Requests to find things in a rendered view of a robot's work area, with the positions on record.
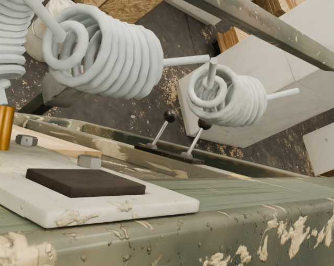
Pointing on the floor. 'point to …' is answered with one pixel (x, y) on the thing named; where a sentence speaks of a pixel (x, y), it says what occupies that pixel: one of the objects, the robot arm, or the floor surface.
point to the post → (35, 106)
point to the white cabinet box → (326, 149)
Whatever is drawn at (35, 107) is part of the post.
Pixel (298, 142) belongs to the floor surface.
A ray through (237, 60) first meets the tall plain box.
